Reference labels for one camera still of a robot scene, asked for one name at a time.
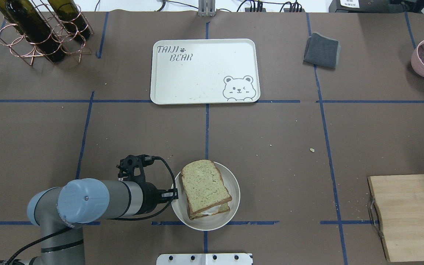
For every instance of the aluminium frame post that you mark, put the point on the aluminium frame post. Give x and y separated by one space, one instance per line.
206 8

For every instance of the copper wire bottle rack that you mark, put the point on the copper wire bottle rack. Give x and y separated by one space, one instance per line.
19 47

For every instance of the dark wine bottle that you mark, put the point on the dark wine bottle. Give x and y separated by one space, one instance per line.
33 26
74 23

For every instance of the bread slice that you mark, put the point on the bread slice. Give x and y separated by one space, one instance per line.
203 185
224 208

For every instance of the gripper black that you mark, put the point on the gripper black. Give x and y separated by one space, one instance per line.
150 197

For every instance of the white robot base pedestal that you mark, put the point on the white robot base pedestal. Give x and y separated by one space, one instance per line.
206 259

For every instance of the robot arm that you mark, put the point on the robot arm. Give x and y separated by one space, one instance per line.
61 212

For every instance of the dark wine bottle lower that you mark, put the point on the dark wine bottle lower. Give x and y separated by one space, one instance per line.
74 23

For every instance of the black box device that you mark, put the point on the black box device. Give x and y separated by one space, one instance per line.
376 6

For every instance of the round beige plate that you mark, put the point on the round beige plate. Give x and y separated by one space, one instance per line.
213 222

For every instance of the dark wine bottle upper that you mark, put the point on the dark wine bottle upper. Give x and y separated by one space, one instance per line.
33 26

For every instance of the wooden cutting board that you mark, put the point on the wooden cutting board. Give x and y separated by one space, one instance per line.
397 213

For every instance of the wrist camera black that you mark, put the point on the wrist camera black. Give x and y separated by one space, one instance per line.
132 167

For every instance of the cream bear tray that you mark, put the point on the cream bear tray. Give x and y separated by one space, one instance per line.
204 72

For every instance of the fried egg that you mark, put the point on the fried egg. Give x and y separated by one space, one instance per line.
212 211

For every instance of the grey folded cloth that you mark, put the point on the grey folded cloth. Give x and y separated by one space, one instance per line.
322 51

